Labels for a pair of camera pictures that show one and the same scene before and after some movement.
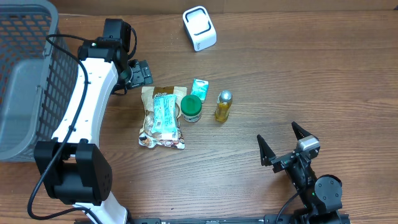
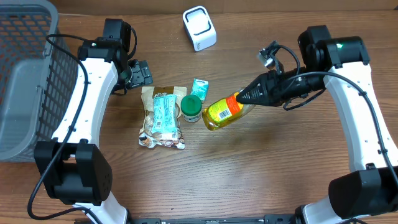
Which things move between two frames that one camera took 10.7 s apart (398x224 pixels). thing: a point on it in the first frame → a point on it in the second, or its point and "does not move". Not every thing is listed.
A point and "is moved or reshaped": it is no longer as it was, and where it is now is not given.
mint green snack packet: x=165 y=116 does not move
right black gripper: x=286 y=158 → x=268 y=88
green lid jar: x=191 y=106 does not move
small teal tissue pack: x=199 y=88 does not move
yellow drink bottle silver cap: x=224 y=103 is moved or reshaped
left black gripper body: x=140 y=76 does not move
